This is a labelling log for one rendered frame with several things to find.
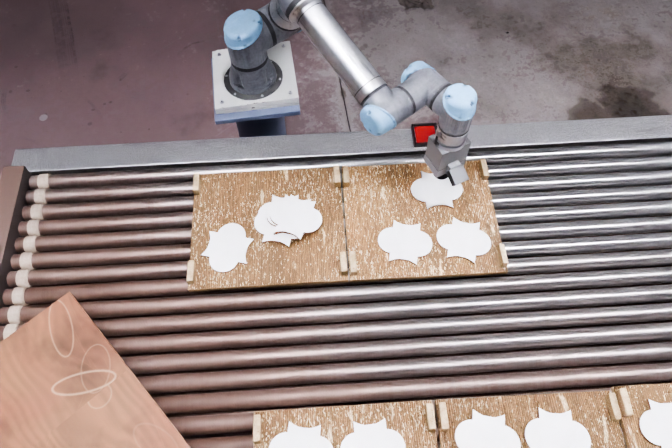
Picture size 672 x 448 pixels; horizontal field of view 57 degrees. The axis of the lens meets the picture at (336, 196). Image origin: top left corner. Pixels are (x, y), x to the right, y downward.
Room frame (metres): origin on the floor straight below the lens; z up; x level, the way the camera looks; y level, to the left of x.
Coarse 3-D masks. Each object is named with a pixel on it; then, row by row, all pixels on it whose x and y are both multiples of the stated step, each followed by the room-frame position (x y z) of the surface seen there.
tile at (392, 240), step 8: (400, 224) 0.78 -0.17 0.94; (416, 224) 0.78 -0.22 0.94; (384, 232) 0.76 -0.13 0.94; (392, 232) 0.76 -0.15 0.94; (400, 232) 0.76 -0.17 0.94; (408, 232) 0.76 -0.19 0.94; (416, 232) 0.76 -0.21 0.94; (424, 232) 0.76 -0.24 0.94; (384, 240) 0.73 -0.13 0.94; (392, 240) 0.73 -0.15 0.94; (400, 240) 0.73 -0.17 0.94; (408, 240) 0.73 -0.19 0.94; (416, 240) 0.73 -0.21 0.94; (424, 240) 0.73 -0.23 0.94; (384, 248) 0.71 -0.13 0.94; (392, 248) 0.71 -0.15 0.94; (400, 248) 0.71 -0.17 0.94; (408, 248) 0.71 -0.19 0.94; (416, 248) 0.71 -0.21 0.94; (424, 248) 0.71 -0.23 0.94; (392, 256) 0.69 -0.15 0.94; (400, 256) 0.69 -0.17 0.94; (408, 256) 0.69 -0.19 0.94; (416, 256) 0.69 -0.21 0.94; (424, 256) 0.69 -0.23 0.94; (416, 264) 0.66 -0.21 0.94
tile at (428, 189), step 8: (424, 176) 0.94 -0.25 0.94; (432, 176) 0.94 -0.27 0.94; (416, 184) 0.91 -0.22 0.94; (424, 184) 0.91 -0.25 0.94; (432, 184) 0.91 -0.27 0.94; (440, 184) 0.91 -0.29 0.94; (448, 184) 0.91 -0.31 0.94; (416, 192) 0.88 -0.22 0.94; (424, 192) 0.88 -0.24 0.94; (432, 192) 0.88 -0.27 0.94; (440, 192) 0.88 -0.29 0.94; (448, 192) 0.88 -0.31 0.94; (456, 192) 0.88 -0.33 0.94; (424, 200) 0.86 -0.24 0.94; (432, 200) 0.86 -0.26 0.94; (440, 200) 0.86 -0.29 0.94; (448, 200) 0.86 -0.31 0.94
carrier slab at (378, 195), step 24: (360, 168) 0.97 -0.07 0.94; (384, 168) 0.97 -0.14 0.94; (408, 168) 0.97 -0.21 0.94; (360, 192) 0.89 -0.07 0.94; (384, 192) 0.89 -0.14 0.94; (408, 192) 0.89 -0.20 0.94; (480, 192) 0.89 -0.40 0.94; (360, 216) 0.81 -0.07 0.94; (384, 216) 0.81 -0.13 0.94; (408, 216) 0.81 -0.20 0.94; (432, 216) 0.81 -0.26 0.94; (456, 216) 0.81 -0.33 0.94; (480, 216) 0.81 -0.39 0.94; (360, 240) 0.74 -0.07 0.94; (432, 240) 0.74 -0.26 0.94; (360, 264) 0.67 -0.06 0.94; (384, 264) 0.67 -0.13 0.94; (408, 264) 0.67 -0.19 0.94; (432, 264) 0.67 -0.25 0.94; (456, 264) 0.67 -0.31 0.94; (480, 264) 0.67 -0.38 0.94
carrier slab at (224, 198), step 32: (224, 192) 0.89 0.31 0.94; (256, 192) 0.89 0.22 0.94; (288, 192) 0.89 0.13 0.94; (320, 192) 0.89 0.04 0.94; (192, 224) 0.79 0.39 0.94; (224, 224) 0.79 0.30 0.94; (192, 256) 0.69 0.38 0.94; (256, 256) 0.69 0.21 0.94; (288, 256) 0.69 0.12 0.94; (320, 256) 0.69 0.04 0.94; (192, 288) 0.60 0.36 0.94; (224, 288) 0.60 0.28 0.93
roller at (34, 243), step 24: (504, 216) 0.82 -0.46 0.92; (528, 216) 0.82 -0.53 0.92; (552, 216) 0.82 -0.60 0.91; (576, 216) 0.83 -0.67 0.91; (600, 216) 0.83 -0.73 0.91; (624, 216) 0.83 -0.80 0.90; (24, 240) 0.74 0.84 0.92; (48, 240) 0.75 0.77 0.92; (72, 240) 0.75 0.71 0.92; (96, 240) 0.75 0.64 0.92; (120, 240) 0.75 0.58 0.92; (144, 240) 0.75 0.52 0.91; (168, 240) 0.75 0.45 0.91
